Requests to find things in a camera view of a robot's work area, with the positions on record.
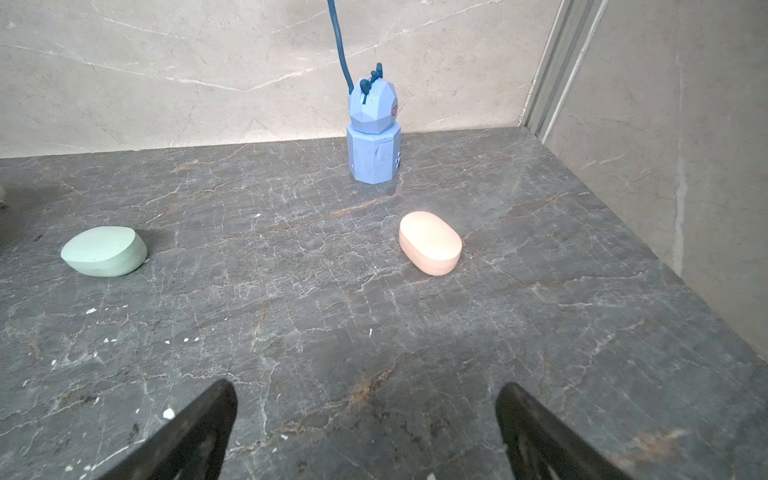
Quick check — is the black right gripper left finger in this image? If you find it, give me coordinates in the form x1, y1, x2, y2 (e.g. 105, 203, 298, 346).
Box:
102, 379, 238, 480

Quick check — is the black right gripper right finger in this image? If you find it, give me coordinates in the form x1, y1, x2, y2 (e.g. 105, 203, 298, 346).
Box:
495, 382, 629, 479

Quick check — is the mint green charging case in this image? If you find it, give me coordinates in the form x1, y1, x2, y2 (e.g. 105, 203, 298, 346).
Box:
60, 226, 148, 278

